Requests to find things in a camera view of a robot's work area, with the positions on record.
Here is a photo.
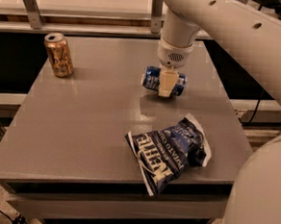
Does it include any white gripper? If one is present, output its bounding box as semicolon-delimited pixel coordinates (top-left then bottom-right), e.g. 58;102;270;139
157;38;194;97

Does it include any blue pepsi can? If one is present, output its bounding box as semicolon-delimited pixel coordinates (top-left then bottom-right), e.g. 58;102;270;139
141;65;188;97

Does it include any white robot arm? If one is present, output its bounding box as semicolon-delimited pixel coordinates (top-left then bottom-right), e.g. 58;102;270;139
158;0;281;224

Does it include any gold soda can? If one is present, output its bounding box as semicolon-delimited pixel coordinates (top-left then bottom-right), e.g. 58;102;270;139
44;33;73;78

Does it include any blue potato chip bag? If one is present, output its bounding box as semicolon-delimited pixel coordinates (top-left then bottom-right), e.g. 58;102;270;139
125;113;212;197

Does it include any grey drawer cabinet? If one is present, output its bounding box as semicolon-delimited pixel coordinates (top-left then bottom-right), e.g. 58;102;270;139
0;37;252;224

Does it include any middle metal rail bracket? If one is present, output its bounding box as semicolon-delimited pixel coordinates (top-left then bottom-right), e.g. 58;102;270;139
150;0;163;34

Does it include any metal rail bracket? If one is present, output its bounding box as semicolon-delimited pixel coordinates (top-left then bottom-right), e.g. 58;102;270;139
23;0;43;30
150;0;163;34

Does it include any black hanging cable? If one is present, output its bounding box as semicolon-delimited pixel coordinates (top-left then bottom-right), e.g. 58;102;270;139
242;87;266;128

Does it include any left metal rail bracket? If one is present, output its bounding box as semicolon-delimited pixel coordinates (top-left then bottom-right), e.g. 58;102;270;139
23;0;43;30

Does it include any black floor cable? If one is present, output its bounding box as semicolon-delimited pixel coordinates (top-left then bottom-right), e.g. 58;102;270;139
0;196;30;224

